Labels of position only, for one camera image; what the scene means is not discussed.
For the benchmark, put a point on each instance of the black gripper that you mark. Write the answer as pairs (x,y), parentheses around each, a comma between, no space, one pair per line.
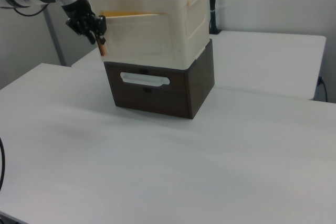
(78,14)

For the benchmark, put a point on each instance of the small brown pen-like object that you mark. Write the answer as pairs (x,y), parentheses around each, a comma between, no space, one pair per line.
(102,48)

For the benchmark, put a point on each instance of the cream cabinet door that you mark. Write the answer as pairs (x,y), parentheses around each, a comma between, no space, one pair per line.
(136,35)

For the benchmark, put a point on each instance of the cream plastic storage cabinet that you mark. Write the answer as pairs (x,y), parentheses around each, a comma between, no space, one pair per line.
(181,24)

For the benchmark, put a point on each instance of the dark brown wooden drawer box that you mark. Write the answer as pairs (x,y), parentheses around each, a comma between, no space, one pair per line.
(152,95)

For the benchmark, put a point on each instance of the black camera stand pole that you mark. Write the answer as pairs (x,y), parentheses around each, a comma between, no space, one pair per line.
(214,3)

